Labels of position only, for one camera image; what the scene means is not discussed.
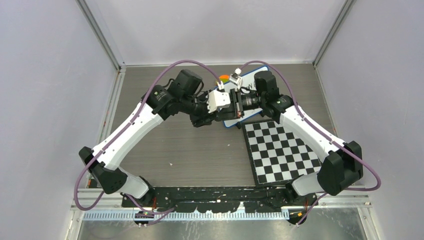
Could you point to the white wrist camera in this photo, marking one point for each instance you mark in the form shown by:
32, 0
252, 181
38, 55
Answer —
236, 78
217, 100

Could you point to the aluminium right frame post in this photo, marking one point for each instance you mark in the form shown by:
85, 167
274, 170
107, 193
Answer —
343, 13

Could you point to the aluminium front frame rail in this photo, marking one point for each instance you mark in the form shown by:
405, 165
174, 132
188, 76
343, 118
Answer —
109, 208

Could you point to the orange green round object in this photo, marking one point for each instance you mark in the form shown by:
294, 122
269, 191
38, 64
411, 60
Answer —
224, 78

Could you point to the blue framed whiteboard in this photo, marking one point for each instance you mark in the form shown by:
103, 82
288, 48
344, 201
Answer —
250, 104

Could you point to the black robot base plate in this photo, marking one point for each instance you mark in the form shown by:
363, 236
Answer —
227, 199

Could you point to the black white checkerboard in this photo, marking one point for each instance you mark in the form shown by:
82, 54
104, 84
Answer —
276, 154

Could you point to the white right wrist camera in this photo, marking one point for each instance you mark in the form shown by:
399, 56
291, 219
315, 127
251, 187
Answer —
236, 78

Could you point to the aluminium left frame post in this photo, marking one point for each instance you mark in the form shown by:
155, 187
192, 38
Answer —
93, 22

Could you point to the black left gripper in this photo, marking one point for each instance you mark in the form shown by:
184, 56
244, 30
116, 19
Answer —
205, 118

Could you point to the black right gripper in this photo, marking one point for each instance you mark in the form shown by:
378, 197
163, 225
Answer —
235, 110

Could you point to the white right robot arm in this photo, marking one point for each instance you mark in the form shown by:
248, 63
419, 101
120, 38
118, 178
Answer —
342, 165

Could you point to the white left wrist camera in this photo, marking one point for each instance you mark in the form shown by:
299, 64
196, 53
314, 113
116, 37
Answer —
217, 100

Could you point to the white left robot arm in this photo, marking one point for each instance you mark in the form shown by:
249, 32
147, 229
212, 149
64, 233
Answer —
183, 93

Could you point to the aluminium frame post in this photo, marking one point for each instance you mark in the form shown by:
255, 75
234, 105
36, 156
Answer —
343, 13
93, 22

